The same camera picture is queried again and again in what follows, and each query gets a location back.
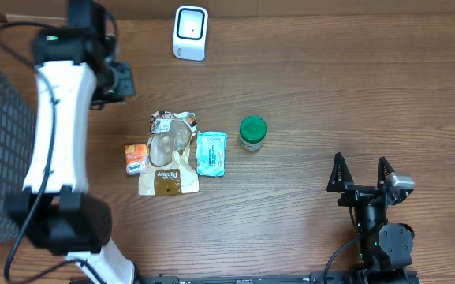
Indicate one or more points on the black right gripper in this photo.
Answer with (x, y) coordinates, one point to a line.
(340, 181)

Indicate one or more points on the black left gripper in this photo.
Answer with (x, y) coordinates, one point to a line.
(124, 69)

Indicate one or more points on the orange white small packet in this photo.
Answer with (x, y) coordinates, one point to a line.
(136, 157)

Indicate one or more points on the beige snack bag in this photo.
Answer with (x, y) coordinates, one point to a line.
(169, 172)

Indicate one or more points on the green toilet tissue pack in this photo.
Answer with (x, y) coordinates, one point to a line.
(211, 153)

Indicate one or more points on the green lid jar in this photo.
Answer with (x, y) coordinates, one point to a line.
(253, 131)

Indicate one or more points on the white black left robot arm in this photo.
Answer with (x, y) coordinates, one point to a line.
(76, 71)

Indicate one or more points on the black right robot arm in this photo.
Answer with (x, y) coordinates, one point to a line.
(385, 248)

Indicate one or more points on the white barcode scanner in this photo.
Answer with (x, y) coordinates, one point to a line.
(190, 33)

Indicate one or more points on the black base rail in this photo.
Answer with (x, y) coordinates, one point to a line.
(313, 278)

